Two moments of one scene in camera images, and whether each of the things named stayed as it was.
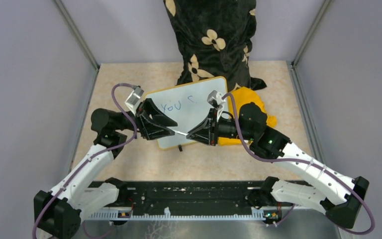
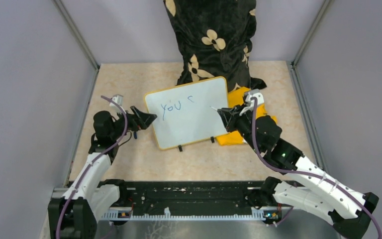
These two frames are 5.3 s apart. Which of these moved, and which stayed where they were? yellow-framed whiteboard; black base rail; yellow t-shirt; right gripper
Moved: right gripper
Stayed: black base rail; yellow t-shirt; yellow-framed whiteboard
